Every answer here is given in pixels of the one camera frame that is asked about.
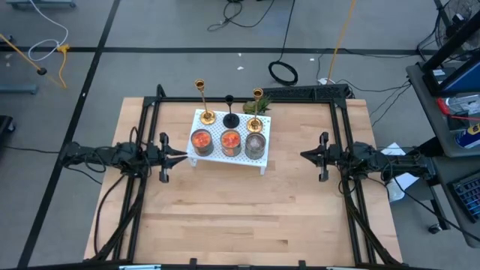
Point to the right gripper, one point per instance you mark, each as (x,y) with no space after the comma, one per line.
(330,155)

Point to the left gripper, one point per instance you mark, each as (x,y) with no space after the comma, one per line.
(155,155)

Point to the glass candle jar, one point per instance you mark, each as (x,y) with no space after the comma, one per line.
(201,139)
(230,139)
(255,143)

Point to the gold candlestick holder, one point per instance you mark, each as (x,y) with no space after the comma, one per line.
(207,117)
(255,125)

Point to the black candlestick holder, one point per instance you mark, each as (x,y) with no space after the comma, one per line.
(231,120)

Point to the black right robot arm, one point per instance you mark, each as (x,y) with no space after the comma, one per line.
(375,159)

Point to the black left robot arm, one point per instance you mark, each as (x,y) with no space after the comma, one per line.
(108,154)

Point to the black perforated rack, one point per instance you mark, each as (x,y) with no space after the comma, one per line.
(300,92)

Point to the white perforated shelf riser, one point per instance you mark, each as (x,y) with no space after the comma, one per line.
(242,161)

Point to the white power adapter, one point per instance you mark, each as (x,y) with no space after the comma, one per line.
(322,81)

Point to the small green succulent plant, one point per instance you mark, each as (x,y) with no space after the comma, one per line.
(249,107)

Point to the white paper sheet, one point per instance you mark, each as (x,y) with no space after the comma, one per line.
(397,187)

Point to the black table clamp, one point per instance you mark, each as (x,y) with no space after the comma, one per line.
(193,261)
(302,263)

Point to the grey utility cart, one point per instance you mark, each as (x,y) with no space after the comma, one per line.
(423,112)

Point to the dark grey desk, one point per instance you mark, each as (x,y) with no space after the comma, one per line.
(446,167)

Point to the blue yellow spray can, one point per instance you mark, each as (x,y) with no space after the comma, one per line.
(468,135)

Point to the black computer keyboard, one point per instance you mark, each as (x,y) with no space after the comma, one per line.
(470,195)

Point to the grey stand foot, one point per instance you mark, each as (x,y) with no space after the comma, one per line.
(41,3)
(18,89)

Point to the black framed blue panel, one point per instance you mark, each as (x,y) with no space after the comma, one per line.
(468,80)

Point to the black diagonal stand bar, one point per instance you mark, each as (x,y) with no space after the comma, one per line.
(450,45)

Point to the black floor fan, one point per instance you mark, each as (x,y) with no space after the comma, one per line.
(468,11)

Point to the black aluminium rig frame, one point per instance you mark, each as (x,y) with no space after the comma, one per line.
(180,99)

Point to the silver frame mounting plate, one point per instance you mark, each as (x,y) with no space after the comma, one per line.
(139,267)
(339,268)

